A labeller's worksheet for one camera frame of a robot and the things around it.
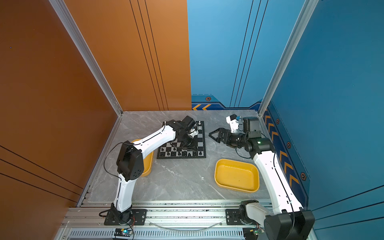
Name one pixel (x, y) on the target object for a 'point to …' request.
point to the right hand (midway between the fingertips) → (214, 137)
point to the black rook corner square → (162, 154)
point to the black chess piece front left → (179, 153)
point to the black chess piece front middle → (184, 153)
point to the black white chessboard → (173, 150)
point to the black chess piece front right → (189, 154)
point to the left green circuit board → (125, 232)
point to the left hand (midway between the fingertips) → (198, 148)
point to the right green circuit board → (251, 233)
